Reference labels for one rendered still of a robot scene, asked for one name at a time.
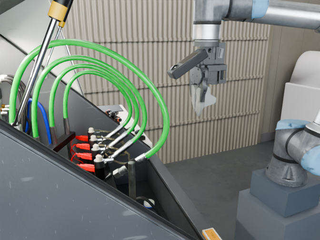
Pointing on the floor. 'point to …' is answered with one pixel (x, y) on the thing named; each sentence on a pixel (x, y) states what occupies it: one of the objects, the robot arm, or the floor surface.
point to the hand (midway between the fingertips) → (196, 111)
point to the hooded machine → (303, 89)
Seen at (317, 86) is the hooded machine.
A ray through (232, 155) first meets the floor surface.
